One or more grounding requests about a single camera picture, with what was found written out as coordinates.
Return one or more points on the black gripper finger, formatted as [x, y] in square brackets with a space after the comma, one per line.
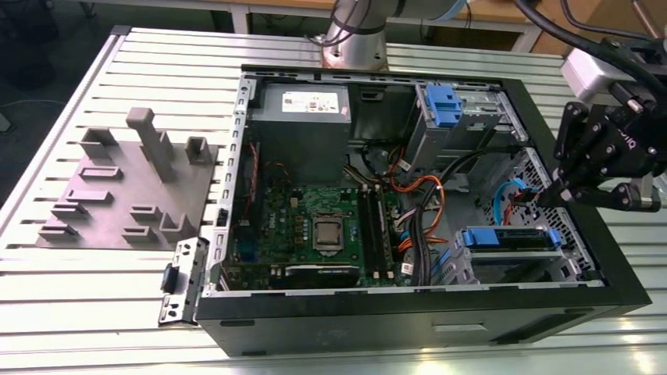
[624, 195]
[572, 133]

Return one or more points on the hard disk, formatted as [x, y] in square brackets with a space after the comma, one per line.
[515, 236]

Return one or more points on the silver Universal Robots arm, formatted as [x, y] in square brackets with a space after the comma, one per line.
[359, 51]

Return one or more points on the metal disk bay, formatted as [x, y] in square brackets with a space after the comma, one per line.
[520, 254]

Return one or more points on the metal optical drive cage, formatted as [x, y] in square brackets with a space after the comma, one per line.
[468, 131]

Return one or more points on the blue drive latch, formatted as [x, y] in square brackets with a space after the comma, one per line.
[443, 105]

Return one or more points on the light wooden desk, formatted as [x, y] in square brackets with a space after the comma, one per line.
[490, 17]

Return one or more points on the black RAM slot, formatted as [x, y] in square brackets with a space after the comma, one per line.
[385, 234]
[371, 232]

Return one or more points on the CPU socket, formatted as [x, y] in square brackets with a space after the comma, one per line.
[331, 215]

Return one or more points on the grey power supply unit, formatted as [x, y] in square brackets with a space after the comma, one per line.
[299, 150]

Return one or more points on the silver CPU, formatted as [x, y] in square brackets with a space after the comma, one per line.
[331, 234]

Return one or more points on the green motherboard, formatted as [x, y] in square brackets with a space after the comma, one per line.
[284, 205]

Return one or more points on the black graphics card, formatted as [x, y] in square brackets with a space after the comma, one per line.
[323, 275]

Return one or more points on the black open PC case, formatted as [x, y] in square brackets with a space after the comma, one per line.
[364, 328]

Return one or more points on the grey parts rack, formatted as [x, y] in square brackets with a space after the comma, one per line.
[129, 187]

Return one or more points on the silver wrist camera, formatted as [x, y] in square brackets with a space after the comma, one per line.
[588, 74]

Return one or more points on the white metal desk frame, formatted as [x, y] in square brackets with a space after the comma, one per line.
[239, 19]

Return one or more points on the metal expansion slot bracket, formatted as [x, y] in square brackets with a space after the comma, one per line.
[184, 254]

